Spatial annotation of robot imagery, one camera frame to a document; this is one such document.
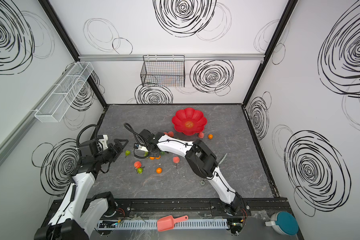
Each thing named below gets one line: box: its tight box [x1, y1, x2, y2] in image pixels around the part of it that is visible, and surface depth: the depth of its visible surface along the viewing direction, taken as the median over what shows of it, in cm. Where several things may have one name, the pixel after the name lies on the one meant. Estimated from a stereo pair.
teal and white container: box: [265, 211, 299, 236], surface depth 66 cm
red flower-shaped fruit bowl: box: [172, 107, 208, 136], surface depth 111 cm
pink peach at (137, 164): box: [134, 161, 142, 169], surface depth 88 cm
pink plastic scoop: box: [157, 215, 189, 232], surface depth 71 cm
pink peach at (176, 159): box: [172, 156, 180, 164], surface depth 90 cm
